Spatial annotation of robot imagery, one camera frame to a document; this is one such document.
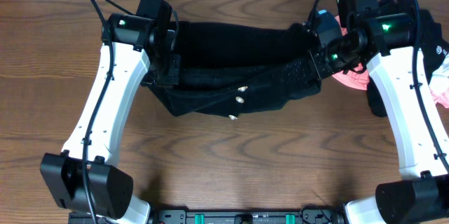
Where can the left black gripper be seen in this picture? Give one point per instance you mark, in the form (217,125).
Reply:
(172,75)

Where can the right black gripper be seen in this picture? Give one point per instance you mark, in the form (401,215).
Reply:
(316,55)

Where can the black velvet skirt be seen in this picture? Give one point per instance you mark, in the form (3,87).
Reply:
(228,70)

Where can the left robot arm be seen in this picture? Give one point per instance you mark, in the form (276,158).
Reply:
(137,50)

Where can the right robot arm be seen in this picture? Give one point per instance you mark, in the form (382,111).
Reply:
(386,45)

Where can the pink garment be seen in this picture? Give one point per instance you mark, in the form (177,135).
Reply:
(438,84)

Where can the black t-shirt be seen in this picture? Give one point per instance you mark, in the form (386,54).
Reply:
(431,38)

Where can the black mounting rail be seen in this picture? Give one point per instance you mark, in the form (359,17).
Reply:
(308,215)

